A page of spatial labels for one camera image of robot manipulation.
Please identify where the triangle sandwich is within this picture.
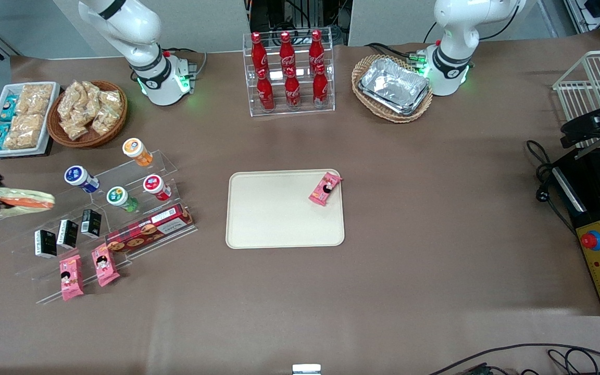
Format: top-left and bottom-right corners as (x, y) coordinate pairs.
(0, 187), (56, 219)

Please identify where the beige plastic serving tray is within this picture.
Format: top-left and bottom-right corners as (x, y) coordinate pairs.
(226, 169), (346, 249)

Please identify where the aluminium foil tray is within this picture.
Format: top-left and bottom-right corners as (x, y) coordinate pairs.
(357, 81), (431, 117)
(361, 57), (431, 110)

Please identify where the wrapped cracker pack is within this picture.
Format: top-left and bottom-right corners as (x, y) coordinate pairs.
(2, 128), (41, 151)
(18, 83), (55, 116)
(10, 112), (46, 135)

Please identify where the small black carton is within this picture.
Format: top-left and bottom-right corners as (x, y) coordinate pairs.
(81, 209), (103, 239)
(57, 219), (79, 249)
(34, 230), (58, 259)

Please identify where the blue capped drink bottle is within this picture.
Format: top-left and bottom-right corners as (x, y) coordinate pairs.
(64, 165), (101, 194)

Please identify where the clear bag of snacks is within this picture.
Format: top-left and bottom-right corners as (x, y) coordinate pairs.
(59, 117), (90, 141)
(57, 82), (86, 119)
(99, 90), (123, 116)
(90, 108), (118, 136)
(80, 81), (104, 113)

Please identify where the dark brown wicker basket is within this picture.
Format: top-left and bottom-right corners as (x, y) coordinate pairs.
(47, 80), (128, 149)

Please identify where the pink cartoon snack pack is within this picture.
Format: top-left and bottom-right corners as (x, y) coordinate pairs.
(59, 254), (85, 302)
(308, 172), (343, 207)
(91, 243), (121, 288)

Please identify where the green capped drink bottle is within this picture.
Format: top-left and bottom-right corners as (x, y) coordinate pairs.
(106, 186), (140, 213)

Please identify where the orange capped drink bottle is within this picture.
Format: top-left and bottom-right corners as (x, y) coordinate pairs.
(122, 137), (154, 167)

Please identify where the red plaid cookie box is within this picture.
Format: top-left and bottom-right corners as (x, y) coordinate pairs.
(105, 204), (195, 255)

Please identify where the red capped drink bottle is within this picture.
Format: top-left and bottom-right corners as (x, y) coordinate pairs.
(143, 174), (172, 202)

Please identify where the clear acrylic tiered shelf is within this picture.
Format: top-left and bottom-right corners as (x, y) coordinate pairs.
(0, 150), (199, 306)

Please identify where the clear acrylic bottle rack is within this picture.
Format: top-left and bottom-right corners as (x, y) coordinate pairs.
(242, 32), (336, 117)

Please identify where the red cola bottle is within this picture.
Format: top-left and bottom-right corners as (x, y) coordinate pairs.
(308, 30), (326, 72)
(256, 68), (276, 111)
(279, 31), (297, 76)
(250, 32), (270, 79)
(312, 64), (330, 107)
(284, 67), (302, 109)

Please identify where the dark equipment rack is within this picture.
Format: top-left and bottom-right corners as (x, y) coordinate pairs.
(247, 0), (354, 47)

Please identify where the light wicker basket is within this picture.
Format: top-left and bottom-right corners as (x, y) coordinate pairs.
(352, 54), (434, 124)

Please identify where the brown table cover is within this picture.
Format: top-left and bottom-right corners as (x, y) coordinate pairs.
(0, 29), (600, 375)

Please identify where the black fryer machine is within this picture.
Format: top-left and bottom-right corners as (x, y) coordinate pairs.
(549, 146), (600, 317)

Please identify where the black right arm base cable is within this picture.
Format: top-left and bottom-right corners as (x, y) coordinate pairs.
(161, 47), (208, 74)

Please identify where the black arm base cable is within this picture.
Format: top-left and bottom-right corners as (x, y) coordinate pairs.
(161, 47), (208, 74)
(365, 42), (426, 63)

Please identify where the black left arm base cable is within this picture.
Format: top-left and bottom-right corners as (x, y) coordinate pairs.
(365, 42), (426, 63)

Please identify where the black cable behind left arm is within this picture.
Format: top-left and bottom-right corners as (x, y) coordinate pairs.
(479, 0), (520, 41)

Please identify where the black power cable with plug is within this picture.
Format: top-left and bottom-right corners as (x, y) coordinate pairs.
(524, 140), (580, 236)

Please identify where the long black cable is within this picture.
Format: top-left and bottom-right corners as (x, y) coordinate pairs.
(427, 343), (600, 375)

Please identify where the looped black cable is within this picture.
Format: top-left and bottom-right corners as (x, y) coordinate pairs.
(547, 348), (600, 375)

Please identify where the black basket handle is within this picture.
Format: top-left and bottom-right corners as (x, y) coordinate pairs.
(560, 99), (600, 149)

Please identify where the white wire basket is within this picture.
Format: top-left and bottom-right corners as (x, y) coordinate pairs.
(552, 49), (600, 147)

